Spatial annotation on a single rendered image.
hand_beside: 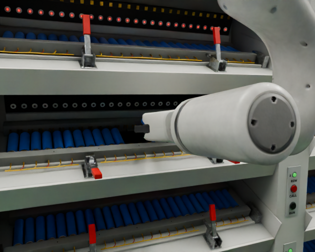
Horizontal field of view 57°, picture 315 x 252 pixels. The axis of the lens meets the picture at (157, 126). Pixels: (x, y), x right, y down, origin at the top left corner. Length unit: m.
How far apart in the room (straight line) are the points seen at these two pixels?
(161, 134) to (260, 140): 0.18
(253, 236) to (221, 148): 0.48
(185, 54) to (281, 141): 0.38
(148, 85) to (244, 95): 0.29
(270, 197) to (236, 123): 0.51
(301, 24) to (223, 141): 0.15
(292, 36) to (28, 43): 0.42
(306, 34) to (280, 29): 0.03
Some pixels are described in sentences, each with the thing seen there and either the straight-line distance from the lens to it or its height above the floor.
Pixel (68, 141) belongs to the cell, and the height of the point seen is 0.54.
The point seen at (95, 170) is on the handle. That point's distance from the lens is 0.49.
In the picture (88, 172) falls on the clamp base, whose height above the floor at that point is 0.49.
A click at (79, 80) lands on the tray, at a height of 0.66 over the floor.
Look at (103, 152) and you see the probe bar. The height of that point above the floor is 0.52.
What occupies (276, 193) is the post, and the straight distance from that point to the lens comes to 0.76.
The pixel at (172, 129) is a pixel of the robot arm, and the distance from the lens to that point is 0.41.
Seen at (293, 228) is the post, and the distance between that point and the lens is 0.83.
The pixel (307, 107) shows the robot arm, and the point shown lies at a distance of 0.39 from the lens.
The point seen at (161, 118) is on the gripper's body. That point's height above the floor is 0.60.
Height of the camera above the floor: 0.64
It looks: 7 degrees down
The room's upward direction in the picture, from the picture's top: straight up
